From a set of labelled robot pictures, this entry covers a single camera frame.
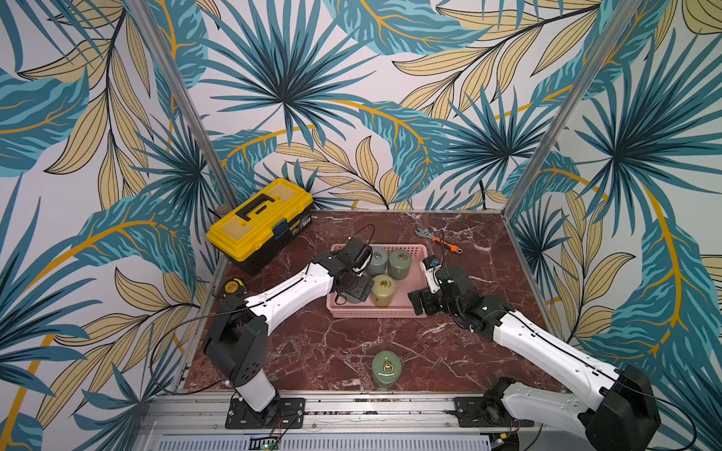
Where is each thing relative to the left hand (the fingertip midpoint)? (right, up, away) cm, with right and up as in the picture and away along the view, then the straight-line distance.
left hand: (354, 287), depth 85 cm
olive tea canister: (+9, -2, +2) cm, 9 cm away
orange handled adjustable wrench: (+28, +17, +27) cm, 42 cm away
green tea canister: (+15, +6, +9) cm, 18 cm away
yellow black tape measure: (-40, -1, +7) cm, 41 cm away
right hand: (+20, 0, -4) cm, 21 cm away
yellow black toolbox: (-28, +24, +10) cm, 38 cm away
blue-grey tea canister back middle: (+8, +7, +10) cm, 14 cm away
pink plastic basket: (+15, -8, +7) cm, 18 cm away
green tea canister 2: (+9, -19, -13) cm, 24 cm away
